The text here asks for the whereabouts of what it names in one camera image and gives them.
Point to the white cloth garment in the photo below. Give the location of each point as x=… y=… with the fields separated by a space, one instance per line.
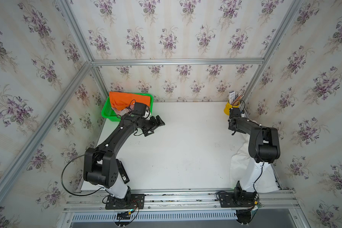
x=239 y=162

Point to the black remote-like device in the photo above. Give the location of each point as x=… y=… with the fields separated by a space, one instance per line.
x=122 y=172

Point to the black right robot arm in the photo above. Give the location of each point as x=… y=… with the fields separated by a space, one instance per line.
x=263 y=149

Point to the small green-lit circuit board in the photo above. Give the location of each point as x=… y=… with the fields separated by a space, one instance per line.
x=123 y=215

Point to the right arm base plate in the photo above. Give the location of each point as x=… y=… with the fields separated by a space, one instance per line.
x=240 y=199

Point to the yellow pen cup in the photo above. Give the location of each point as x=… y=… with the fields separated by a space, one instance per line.
x=229 y=106

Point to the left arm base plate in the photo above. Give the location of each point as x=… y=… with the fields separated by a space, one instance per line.
x=132 y=201

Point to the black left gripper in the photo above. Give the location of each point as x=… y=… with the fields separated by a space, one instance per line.
x=153 y=125

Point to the green plastic basket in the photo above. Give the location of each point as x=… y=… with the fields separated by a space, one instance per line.
x=108 y=113

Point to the pink shark print shorts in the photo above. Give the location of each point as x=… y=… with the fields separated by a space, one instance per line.
x=122 y=112

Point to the orange shorts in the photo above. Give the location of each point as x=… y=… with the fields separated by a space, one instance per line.
x=120 y=100

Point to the aluminium front rail frame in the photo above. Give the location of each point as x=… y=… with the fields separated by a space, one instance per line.
x=183 y=205

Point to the pencils in cup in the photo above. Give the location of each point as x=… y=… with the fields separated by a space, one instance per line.
x=234 y=97

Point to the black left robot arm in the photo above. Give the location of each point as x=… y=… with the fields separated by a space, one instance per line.
x=100 y=163

